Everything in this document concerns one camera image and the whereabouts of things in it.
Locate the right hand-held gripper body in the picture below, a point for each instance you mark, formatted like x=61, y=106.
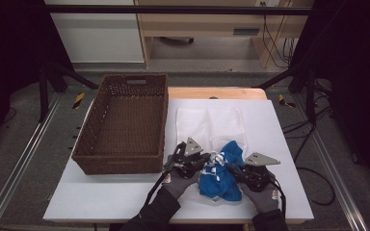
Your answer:
x=258, y=176

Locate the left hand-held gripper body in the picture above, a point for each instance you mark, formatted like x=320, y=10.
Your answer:
x=186, y=162

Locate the blue and white garment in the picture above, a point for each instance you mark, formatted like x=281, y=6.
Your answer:
x=218, y=183

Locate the white mesh laundry bag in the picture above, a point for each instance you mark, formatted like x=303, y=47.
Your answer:
x=199, y=125

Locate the brown wicker basket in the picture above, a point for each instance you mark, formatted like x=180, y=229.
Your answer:
x=125, y=128

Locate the person's left hand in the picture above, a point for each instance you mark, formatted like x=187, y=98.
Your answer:
x=179, y=186

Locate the person's right hand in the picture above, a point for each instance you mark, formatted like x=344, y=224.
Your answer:
x=265, y=200

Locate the yellow and black tape marker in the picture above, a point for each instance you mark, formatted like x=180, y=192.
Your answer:
x=78, y=100
x=284, y=101

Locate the black metal stand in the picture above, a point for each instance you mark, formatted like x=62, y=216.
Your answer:
x=44, y=93
x=310, y=93

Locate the dark curved bar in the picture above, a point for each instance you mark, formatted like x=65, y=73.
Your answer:
x=176, y=40

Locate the light wooden desk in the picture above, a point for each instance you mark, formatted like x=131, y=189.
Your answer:
x=202, y=24

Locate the black curtain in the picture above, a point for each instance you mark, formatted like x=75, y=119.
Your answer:
x=359, y=80
x=9, y=57

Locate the white cabinet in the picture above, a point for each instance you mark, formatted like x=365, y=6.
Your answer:
x=99, y=35

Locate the white power strip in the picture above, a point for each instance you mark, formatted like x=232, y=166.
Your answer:
x=267, y=2

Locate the aluminium floor rail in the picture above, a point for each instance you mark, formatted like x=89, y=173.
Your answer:
x=19, y=160
x=334, y=166

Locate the black horizontal frame bar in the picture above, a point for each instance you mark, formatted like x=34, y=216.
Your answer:
x=173, y=10

